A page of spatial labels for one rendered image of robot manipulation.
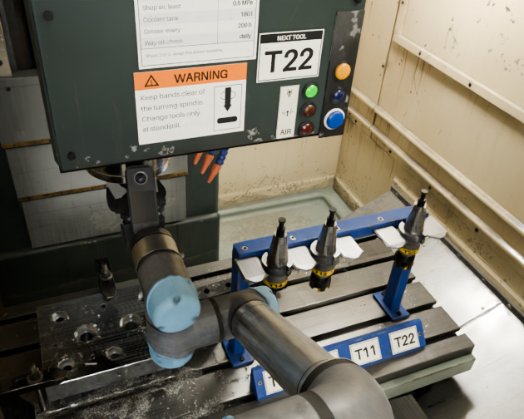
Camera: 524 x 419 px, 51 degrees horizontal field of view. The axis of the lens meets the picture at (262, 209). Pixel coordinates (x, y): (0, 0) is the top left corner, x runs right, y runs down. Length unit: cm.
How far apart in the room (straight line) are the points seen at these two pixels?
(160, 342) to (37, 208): 80
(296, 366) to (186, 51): 42
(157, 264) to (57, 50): 34
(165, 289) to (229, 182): 142
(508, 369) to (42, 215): 132
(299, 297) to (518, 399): 61
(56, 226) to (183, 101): 95
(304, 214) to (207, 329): 145
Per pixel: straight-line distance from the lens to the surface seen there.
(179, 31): 73
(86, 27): 70
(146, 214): 92
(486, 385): 162
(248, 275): 107
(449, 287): 177
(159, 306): 80
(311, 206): 235
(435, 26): 179
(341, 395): 58
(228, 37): 75
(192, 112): 78
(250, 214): 226
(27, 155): 150
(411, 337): 141
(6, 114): 144
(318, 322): 143
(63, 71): 72
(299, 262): 111
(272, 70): 79
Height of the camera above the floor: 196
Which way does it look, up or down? 37 degrees down
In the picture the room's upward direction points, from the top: 5 degrees clockwise
